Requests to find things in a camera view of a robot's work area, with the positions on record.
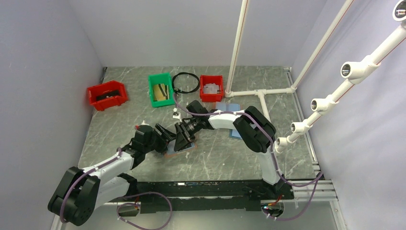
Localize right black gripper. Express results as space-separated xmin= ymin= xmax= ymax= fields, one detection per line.
xmin=174 ymin=117 xmax=202 ymax=151

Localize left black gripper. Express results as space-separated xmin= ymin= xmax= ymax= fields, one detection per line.
xmin=143 ymin=123 xmax=176 ymax=155

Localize brown card holder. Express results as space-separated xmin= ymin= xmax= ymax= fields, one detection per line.
xmin=164 ymin=140 xmax=196 ymax=158
xmin=215 ymin=102 xmax=241 ymax=112

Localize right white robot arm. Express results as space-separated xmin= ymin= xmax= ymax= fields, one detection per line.
xmin=174 ymin=100 xmax=287 ymax=199

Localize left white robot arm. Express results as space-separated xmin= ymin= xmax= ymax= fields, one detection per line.
xmin=47 ymin=124 xmax=176 ymax=226

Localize gold card in green bin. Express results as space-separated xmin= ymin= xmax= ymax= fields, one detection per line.
xmin=153 ymin=83 xmax=170 ymax=101

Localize blue card holder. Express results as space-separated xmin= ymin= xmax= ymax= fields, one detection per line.
xmin=229 ymin=129 xmax=242 ymax=139

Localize white cards in red bin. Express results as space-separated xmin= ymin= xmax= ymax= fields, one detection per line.
xmin=203 ymin=83 xmax=221 ymax=94

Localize green bin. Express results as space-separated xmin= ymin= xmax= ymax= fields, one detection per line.
xmin=148 ymin=72 xmax=175 ymax=108

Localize right red bin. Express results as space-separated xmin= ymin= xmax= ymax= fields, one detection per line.
xmin=199 ymin=75 xmax=224 ymax=103

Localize red bin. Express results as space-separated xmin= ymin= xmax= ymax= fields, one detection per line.
xmin=87 ymin=80 xmax=129 ymax=111
xmin=199 ymin=75 xmax=224 ymax=103

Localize black base bar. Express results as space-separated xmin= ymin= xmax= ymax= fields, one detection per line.
xmin=137 ymin=179 xmax=294 ymax=214

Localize left red bin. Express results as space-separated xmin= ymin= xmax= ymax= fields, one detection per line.
xmin=87 ymin=80 xmax=129 ymax=111

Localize black cable loop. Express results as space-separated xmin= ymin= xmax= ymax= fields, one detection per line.
xmin=172 ymin=72 xmax=201 ymax=95

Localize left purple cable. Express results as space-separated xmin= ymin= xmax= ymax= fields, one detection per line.
xmin=58 ymin=147 xmax=173 ymax=230

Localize purple cable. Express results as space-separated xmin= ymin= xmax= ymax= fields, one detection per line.
xmin=172 ymin=92 xmax=324 ymax=222
xmin=58 ymin=147 xmax=173 ymax=230

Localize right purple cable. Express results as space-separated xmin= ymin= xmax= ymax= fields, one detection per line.
xmin=172 ymin=92 xmax=324 ymax=222

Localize aluminium rail frame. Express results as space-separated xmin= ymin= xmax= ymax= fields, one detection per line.
xmin=50 ymin=182 xmax=348 ymax=230

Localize white pvc pipe frame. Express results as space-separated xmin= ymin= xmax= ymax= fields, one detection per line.
xmin=240 ymin=0 xmax=406 ymax=159

